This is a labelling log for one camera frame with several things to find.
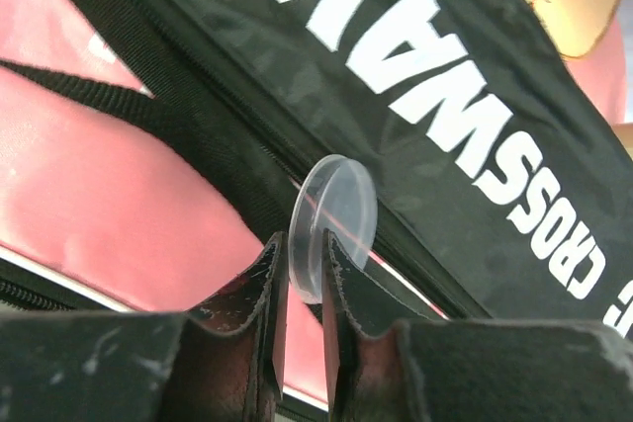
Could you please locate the pink three-tier shelf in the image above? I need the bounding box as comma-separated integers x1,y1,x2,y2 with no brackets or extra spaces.
565,20,632,156

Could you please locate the clear plastic tube lid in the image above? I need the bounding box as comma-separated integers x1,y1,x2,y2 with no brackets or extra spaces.
288,154,378,304

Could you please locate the black Crossway racket bag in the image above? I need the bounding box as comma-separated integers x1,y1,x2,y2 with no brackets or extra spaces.
72,0,632,332

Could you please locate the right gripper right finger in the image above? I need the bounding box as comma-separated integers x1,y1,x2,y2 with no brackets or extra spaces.
321,232,632,421

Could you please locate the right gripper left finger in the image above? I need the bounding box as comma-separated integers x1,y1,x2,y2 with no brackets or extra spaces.
1,232,288,421

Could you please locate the pink racket bag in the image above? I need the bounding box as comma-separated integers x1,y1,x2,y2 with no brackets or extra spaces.
0,0,446,408

